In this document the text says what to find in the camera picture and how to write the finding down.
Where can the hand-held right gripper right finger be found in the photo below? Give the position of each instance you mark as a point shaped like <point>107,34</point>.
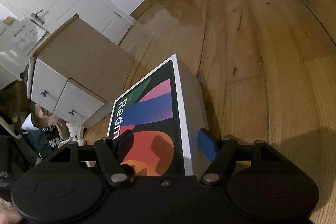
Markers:
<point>207,144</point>

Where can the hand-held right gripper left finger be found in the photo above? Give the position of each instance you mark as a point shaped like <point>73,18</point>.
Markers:
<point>125,141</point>

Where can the colourful printed tablet box lid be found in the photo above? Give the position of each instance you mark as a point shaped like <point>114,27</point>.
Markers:
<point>152,119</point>

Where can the printed tote bag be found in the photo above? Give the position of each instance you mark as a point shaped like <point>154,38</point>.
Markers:
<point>50,132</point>

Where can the white cabinet tan top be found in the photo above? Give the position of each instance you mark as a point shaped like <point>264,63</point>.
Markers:
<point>76,66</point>

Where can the dark box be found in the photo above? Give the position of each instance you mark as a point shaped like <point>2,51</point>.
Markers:
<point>13,161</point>

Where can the white paper sheet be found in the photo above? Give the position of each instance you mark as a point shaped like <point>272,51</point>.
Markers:
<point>26,35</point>

